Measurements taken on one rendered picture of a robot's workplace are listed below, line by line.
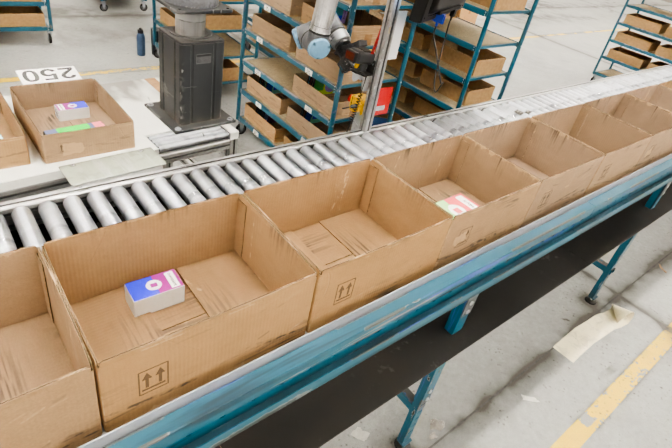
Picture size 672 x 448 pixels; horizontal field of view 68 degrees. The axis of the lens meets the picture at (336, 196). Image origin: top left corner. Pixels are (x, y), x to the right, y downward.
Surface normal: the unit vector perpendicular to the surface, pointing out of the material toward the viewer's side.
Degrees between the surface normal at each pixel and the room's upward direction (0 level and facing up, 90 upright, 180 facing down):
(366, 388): 0
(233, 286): 1
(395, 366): 0
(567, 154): 90
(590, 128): 90
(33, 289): 90
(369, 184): 90
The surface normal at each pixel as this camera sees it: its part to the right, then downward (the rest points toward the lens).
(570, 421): 0.18, -0.82
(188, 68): 0.66, 0.51
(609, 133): -0.77, 0.22
